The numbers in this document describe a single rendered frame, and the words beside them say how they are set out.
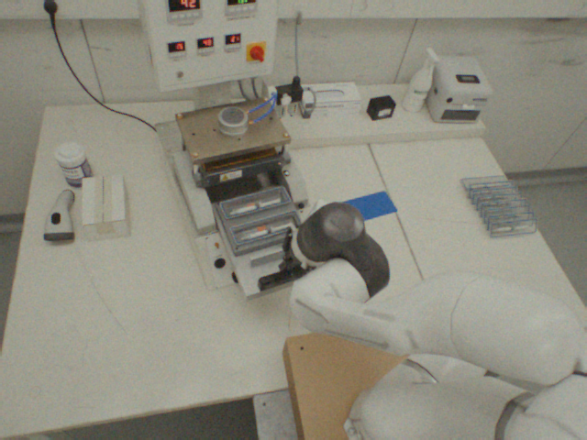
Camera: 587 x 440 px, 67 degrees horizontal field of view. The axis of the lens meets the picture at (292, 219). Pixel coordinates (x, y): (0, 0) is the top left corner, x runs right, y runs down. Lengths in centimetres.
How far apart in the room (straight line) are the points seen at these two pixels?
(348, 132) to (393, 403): 119
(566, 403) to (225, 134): 96
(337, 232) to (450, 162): 120
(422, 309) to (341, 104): 128
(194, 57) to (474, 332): 96
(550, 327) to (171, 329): 100
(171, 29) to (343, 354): 89
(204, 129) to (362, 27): 86
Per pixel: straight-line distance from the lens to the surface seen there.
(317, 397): 114
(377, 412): 77
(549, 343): 52
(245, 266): 113
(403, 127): 185
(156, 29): 118
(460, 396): 72
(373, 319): 61
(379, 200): 161
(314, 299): 70
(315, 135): 171
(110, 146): 174
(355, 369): 117
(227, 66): 128
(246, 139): 121
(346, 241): 71
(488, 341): 54
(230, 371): 126
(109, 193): 147
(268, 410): 123
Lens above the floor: 195
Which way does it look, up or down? 54 degrees down
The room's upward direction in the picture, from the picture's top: 11 degrees clockwise
